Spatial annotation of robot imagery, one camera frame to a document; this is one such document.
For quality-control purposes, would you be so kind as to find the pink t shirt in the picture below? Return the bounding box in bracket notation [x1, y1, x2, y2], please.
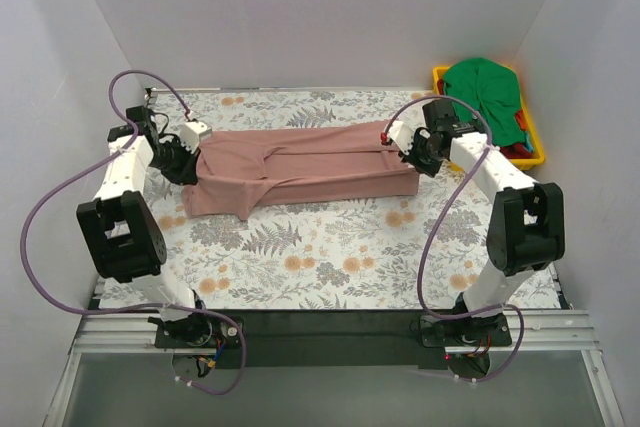
[182, 121, 419, 220]

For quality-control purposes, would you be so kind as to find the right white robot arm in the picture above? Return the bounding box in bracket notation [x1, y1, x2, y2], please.
[381, 95, 565, 356]

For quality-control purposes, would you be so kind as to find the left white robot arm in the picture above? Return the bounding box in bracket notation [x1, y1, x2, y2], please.
[76, 106, 214, 347]

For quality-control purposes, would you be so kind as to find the green t shirt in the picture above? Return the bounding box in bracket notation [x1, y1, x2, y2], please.
[442, 58, 525, 147]

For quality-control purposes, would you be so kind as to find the yellow plastic bin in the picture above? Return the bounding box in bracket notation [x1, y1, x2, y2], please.
[432, 65, 546, 171]

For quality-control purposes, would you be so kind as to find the floral patterned table mat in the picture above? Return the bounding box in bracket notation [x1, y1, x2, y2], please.
[144, 90, 491, 310]

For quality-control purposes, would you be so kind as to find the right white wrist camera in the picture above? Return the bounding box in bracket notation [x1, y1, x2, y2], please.
[380, 120, 415, 155]

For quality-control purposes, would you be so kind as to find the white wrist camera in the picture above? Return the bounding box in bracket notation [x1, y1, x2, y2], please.
[380, 120, 415, 155]
[178, 119, 212, 153]

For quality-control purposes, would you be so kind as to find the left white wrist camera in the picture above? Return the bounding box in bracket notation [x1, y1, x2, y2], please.
[178, 119, 212, 153]

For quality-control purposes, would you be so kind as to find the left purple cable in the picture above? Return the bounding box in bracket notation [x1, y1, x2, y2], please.
[19, 69, 249, 396]

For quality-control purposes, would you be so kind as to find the purple cable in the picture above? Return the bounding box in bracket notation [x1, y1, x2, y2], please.
[19, 69, 249, 396]
[379, 94, 526, 384]

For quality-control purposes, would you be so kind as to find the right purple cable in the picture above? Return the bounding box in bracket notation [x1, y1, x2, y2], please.
[379, 94, 526, 384]

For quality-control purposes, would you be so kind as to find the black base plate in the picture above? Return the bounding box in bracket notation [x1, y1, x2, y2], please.
[154, 310, 512, 371]

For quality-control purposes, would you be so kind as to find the aluminium mounting rail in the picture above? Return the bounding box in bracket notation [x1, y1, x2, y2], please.
[46, 310, 623, 426]

